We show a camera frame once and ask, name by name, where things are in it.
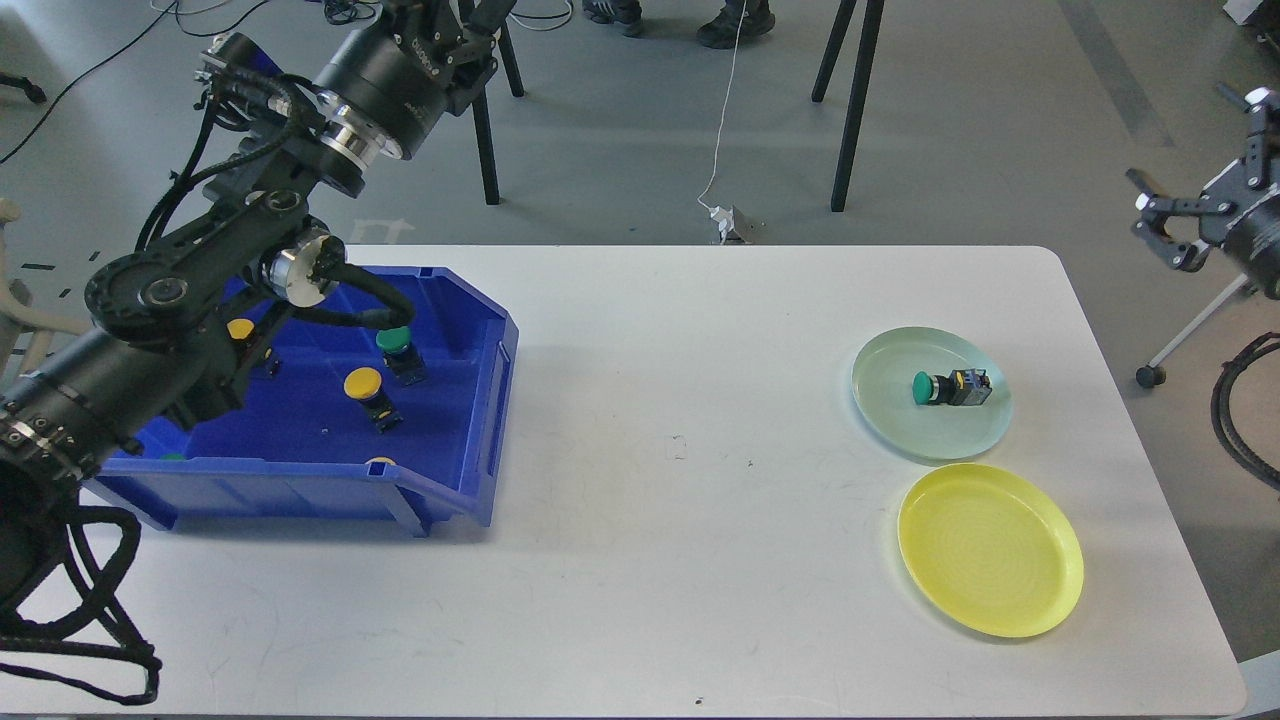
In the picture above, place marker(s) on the black tripod leg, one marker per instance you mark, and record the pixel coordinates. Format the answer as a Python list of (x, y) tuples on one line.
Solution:
[(868, 42), (509, 63), (484, 138), (836, 37)]

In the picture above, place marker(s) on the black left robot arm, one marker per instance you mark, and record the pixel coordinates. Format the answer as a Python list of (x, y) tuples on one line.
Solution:
[(227, 256)]

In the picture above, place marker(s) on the light green plate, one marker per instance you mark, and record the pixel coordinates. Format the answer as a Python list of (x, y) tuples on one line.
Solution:
[(883, 386)]

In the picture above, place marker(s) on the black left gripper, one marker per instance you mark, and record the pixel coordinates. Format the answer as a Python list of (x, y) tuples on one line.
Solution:
[(415, 63)]

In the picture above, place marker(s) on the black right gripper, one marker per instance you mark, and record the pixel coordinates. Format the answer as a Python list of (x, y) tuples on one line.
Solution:
[(1249, 231)]

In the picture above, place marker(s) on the blue plastic bin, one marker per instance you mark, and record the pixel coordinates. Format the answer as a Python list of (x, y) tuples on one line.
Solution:
[(298, 446)]

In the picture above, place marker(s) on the yellow plate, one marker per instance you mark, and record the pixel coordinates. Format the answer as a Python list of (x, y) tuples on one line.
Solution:
[(990, 550)]

